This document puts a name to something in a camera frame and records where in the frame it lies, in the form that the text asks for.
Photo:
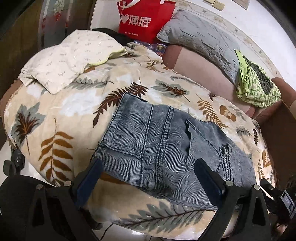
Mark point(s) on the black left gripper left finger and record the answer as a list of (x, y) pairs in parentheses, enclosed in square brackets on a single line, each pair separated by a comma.
[(55, 212)]

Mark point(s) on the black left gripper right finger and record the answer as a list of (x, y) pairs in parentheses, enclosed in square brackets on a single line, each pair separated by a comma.
[(252, 222)]

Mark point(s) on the blue denim jeans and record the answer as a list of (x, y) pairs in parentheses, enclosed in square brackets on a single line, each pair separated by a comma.
[(154, 147)]

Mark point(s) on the brown cardboard box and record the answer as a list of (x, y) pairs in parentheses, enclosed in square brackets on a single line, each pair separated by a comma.
[(277, 124)]

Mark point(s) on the beige leaf print blanket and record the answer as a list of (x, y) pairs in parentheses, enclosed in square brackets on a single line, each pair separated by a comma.
[(58, 133)]

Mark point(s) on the green patterned cloth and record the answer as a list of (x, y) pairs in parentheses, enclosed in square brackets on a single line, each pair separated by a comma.
[(254, 86)]

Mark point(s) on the cream printed pillow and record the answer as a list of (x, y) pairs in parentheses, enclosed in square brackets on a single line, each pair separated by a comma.
[(58, 66)]

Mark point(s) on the black garment behind pillow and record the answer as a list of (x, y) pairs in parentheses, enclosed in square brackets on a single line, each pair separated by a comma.
[(121, 38)]

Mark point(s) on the brown wooden wardrobe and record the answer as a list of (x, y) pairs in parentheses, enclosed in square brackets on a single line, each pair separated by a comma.
[(30, 26)]

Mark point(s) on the grey quilted pillow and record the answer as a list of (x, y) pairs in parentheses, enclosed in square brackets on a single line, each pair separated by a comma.
[(204, 38)]

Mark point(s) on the colourful snack packet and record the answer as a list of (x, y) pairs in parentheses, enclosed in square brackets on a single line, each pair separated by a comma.
[(158, 48)]

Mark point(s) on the red shopping bag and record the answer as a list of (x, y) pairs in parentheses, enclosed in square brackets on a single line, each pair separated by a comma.
[(142, 20)]

